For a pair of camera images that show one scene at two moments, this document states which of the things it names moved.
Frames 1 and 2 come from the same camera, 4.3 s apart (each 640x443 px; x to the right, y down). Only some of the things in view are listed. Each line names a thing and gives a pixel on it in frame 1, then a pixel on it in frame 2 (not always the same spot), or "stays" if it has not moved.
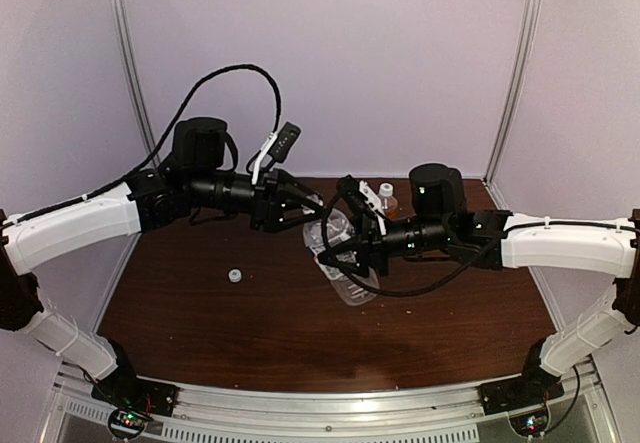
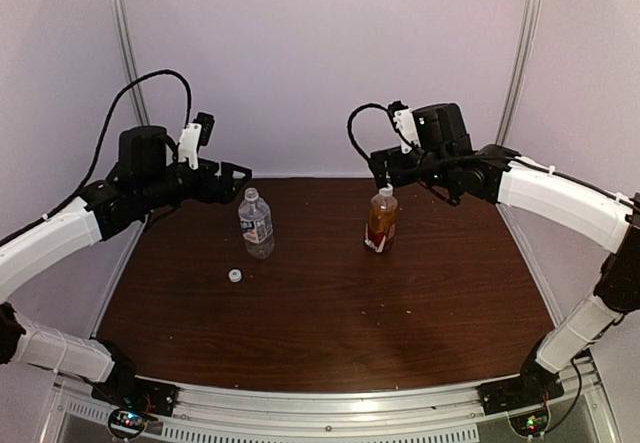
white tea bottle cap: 386,189 stays
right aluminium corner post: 527,33 stays
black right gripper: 368,250 → 378,163
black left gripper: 262,208 → 223,193
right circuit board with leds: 530,424 stays
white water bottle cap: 235,275 stays
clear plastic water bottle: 326,230 → 256,225
